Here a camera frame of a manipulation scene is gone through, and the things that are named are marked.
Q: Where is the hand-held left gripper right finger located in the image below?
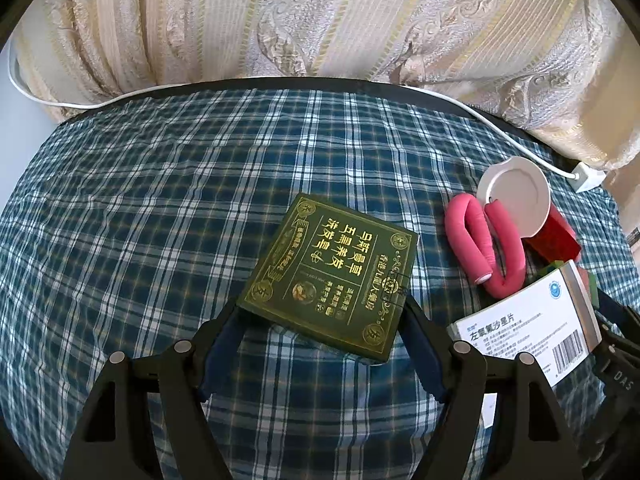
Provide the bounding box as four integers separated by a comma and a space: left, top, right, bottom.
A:
397, 292, 586, 480

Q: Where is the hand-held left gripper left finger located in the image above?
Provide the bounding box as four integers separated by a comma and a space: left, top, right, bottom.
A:
60, 305, 251, 480

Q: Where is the white medicine box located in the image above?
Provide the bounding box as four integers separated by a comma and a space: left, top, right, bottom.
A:
446, 260, 601, 388

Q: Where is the red box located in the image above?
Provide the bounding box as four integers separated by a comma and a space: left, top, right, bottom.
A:
522, 207, 582, 262

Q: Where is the dark green gold-printed box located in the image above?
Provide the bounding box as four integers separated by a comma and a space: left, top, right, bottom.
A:
235, 192, 420, 365

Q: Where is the white-capped bottle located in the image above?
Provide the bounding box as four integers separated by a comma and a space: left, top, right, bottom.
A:
476, 156, 551, 238

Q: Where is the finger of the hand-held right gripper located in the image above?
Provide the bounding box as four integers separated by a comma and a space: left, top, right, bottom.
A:
590, 272, 640, 346

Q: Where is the white power strip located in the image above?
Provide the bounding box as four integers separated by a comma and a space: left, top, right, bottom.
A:
572, 161, 608, 193

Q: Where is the cream patterned curtain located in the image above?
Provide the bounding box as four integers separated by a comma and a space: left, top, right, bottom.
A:
10, 0, 640, 173

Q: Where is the white power cable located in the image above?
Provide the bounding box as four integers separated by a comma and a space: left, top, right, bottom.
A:
7, 52, 581, 181

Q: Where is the blue plaid cloth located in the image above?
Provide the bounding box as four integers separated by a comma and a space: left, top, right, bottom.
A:
0, 87, 636, 480

